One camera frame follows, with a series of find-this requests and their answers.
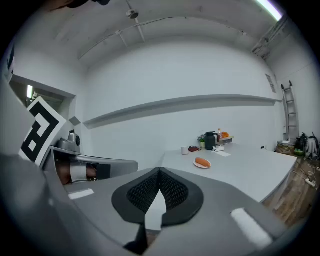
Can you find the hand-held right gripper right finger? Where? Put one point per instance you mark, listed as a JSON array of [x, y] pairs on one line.
[[220, 205]]

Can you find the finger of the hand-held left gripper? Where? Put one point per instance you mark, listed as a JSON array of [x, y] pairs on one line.
[[122, 166]]

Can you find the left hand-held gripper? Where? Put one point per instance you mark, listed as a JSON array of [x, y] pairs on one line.
[[43, 130]]

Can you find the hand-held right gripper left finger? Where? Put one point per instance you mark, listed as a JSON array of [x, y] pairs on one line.
[[95, 212]]

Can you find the white plate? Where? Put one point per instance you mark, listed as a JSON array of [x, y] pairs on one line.
[[200, 166]]

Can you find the person's left hand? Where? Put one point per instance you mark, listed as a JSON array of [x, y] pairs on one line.
[[63, 172]]

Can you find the white paper sheet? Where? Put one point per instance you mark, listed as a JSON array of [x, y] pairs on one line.
[[223, 154]]

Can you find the crumpled white tissue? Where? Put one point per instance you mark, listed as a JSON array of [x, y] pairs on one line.
[[217, 149]]

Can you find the brown leather pouch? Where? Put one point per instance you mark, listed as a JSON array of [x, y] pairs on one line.
[[193, 149]]

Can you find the white cup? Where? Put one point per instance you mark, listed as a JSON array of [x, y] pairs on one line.
[[184, 150]]

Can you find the dark insulated jug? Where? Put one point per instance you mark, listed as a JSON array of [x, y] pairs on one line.
[[210, 141]]

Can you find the stack of books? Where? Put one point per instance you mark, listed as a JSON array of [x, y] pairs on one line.
[[226, 140]]

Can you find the potted flowers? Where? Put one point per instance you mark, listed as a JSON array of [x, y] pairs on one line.
[[202, 142]]

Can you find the red drink bottle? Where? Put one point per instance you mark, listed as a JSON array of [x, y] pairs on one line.
[[219, 135]]

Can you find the white power strip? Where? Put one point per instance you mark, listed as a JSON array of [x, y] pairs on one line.
[[310, 182]]

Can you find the black and green vacuum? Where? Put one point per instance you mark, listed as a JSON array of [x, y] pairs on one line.
[[300, 146]]

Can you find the grey backpack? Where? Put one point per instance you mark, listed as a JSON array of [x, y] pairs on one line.
[[313, 147]]

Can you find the metal ladder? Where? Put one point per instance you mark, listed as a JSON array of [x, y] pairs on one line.
[[291, 112]]

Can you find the round ceiling detector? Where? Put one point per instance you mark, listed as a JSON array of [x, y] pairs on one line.
[[132, 13]]

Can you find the ceiling light tube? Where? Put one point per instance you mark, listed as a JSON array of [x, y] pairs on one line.
[[270, 8]]

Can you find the silver gripper camera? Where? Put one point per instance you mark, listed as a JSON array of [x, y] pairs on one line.
[[71, 141]]

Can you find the grey wall ledge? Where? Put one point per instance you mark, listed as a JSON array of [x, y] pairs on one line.
[[175, 105]]

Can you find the wall notice sheet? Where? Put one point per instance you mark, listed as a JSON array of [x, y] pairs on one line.
[[271, 83]]

